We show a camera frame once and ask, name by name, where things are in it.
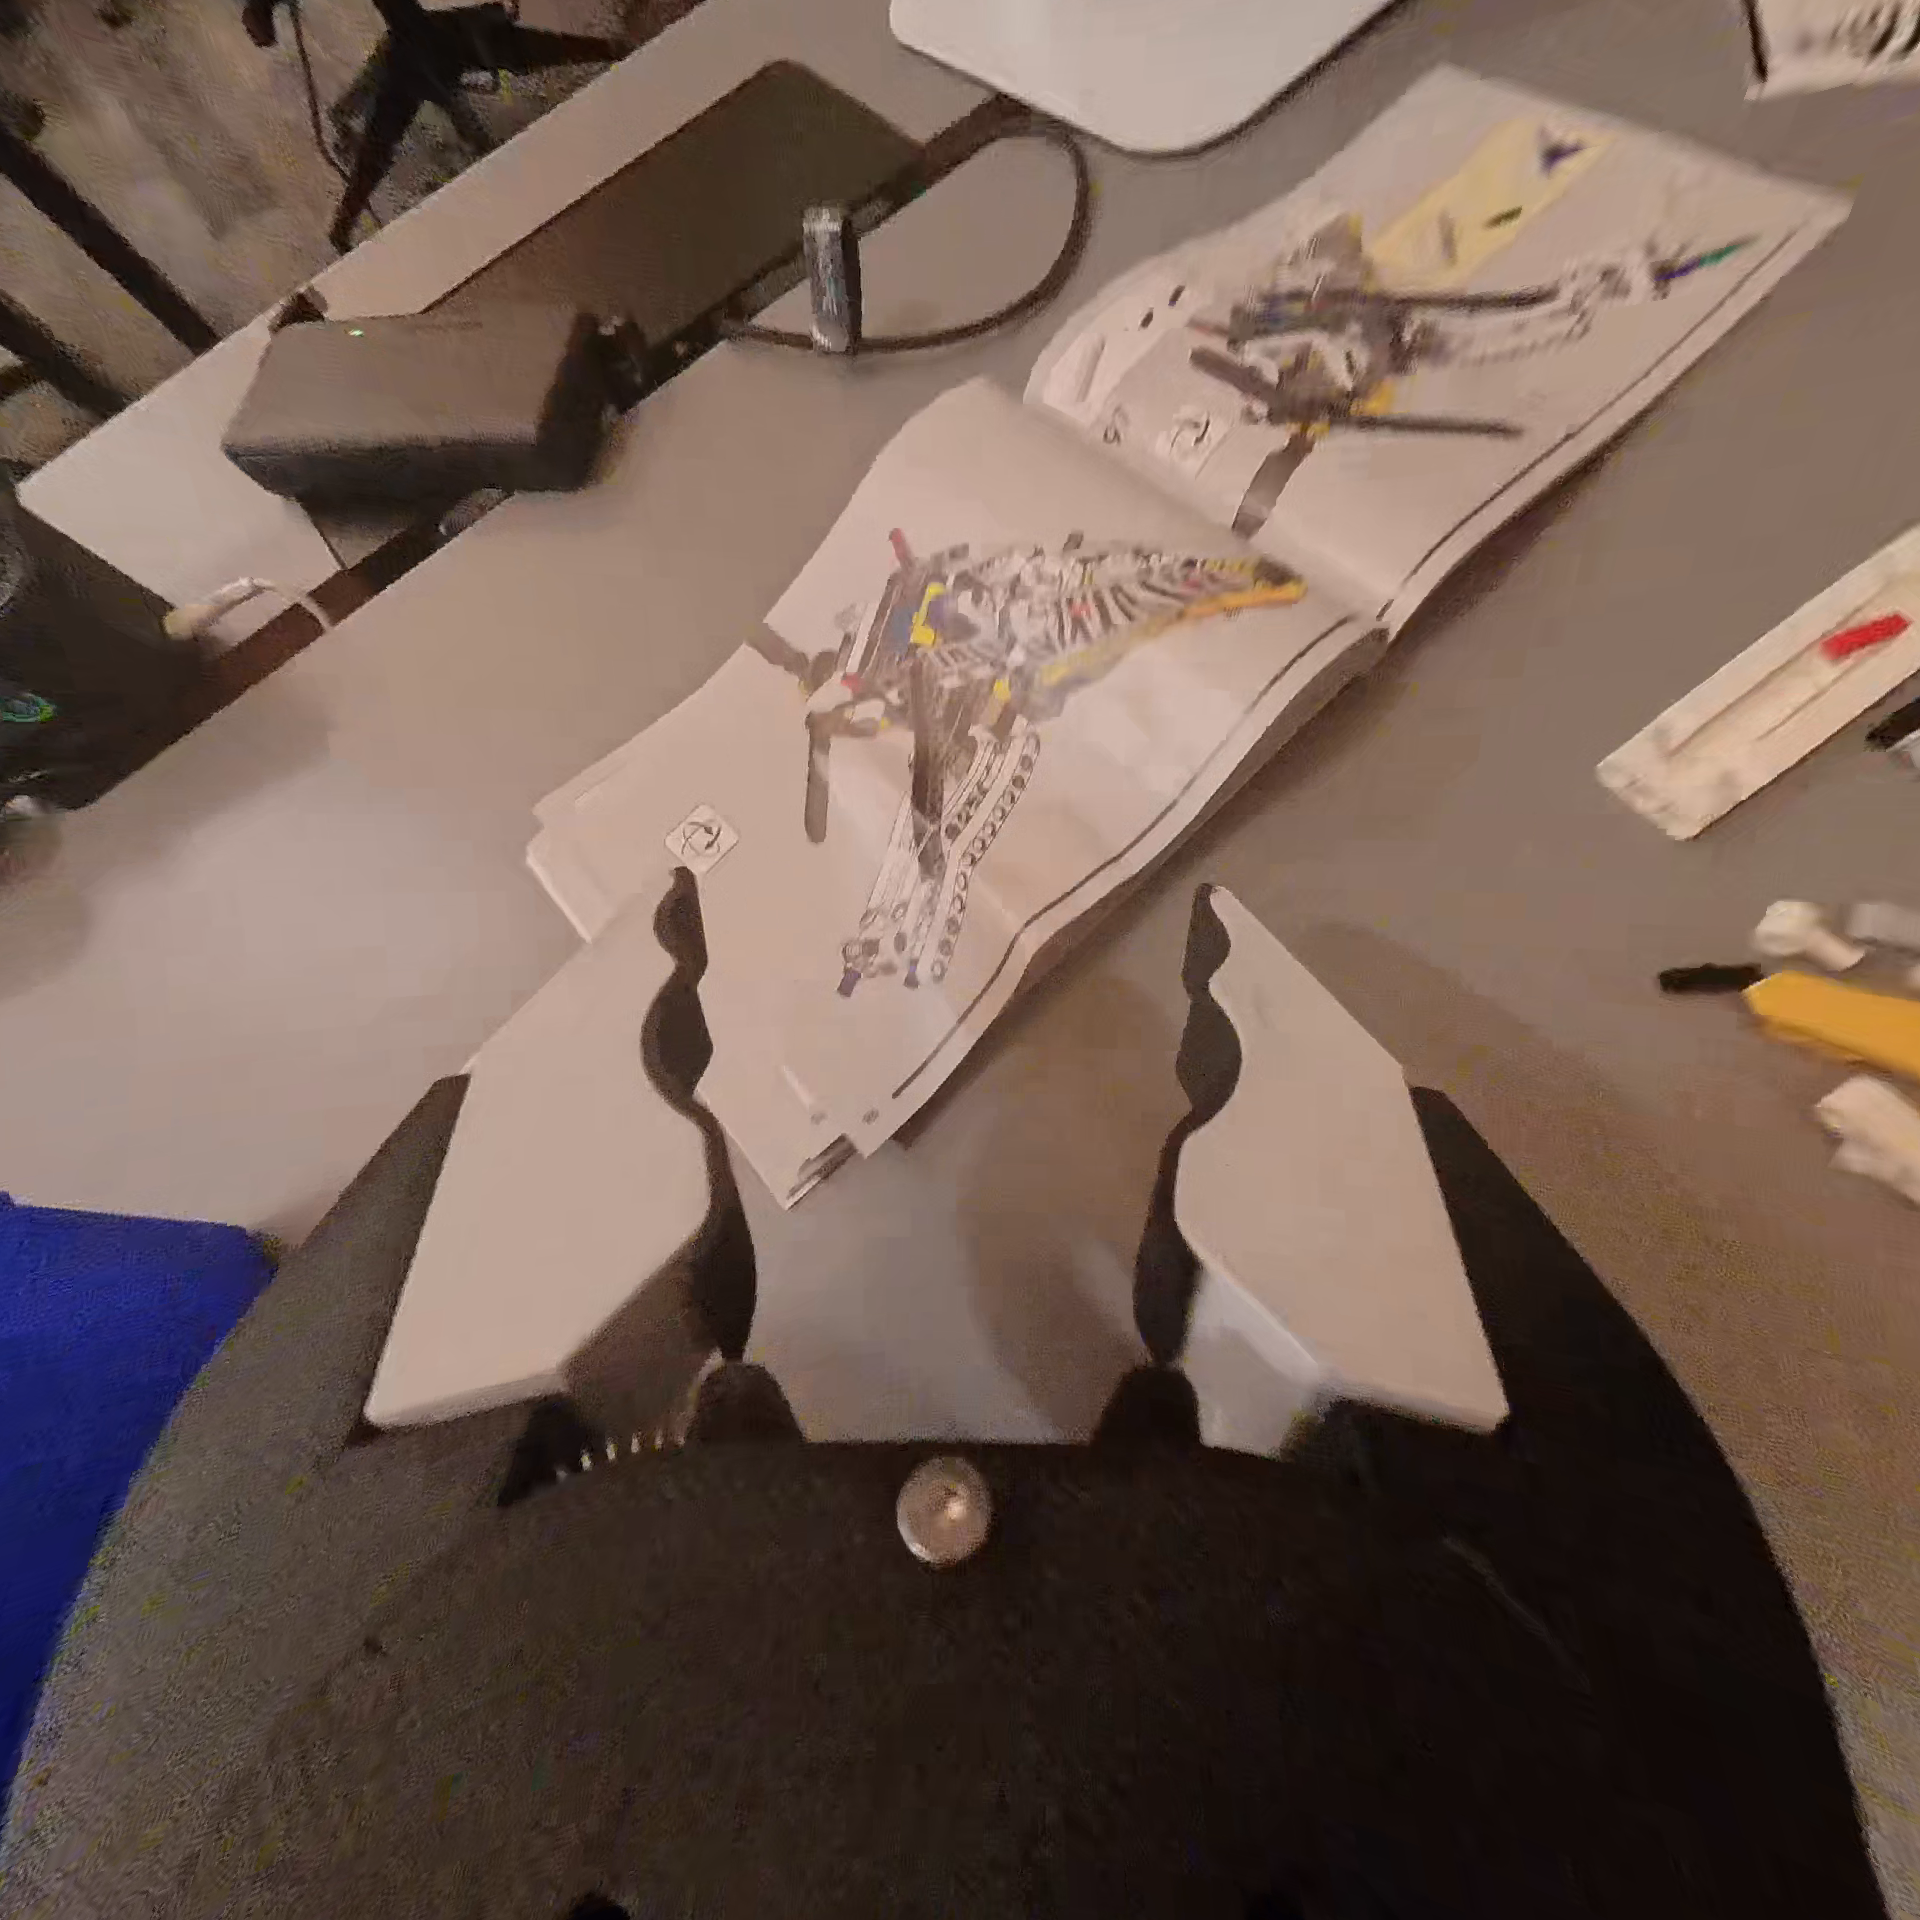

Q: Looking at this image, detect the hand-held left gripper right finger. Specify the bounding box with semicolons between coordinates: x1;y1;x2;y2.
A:
1132;885;1508;1457

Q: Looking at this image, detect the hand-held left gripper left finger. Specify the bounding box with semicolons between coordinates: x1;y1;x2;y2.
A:
363;868;758;1443

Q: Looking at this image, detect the lego instruction booklet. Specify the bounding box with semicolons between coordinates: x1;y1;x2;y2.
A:
526;63;1854;1208

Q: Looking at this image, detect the yellow lego piece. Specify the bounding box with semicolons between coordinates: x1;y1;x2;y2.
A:
1740;967;1920;1085

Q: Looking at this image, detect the small white lego piece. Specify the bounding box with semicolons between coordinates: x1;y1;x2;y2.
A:
1751;900;1872;972
1812;1073;1920;1205

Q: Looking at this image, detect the long white lego panel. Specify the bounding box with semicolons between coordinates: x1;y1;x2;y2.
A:
1594;527;1920;843

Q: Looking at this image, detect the blue plastic bin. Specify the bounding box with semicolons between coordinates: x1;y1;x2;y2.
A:
0;1192;283;1788

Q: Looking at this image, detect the dark bag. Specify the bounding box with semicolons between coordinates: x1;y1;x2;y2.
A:
0;481;210;820

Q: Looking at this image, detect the black box-shaped device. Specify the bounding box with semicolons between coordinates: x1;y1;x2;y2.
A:
222;309;647;504

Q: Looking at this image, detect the silver plug adapter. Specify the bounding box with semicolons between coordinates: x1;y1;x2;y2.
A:
798;202;868;356

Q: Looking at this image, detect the black flat device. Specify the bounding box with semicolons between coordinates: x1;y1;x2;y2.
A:
270;59;931;349

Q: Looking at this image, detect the black tripod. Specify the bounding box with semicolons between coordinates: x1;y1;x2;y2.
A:
238;0;632;257

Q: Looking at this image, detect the white monitor base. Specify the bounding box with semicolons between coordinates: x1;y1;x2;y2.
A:
889;0;1400;159

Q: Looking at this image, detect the printed paper sheet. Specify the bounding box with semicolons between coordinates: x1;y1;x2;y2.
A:
1740;0;1920;102

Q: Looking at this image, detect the white cable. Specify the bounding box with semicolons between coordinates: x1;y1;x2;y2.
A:
163;577;327;649

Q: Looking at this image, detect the black cable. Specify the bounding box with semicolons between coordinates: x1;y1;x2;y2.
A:
704;112;1091;356

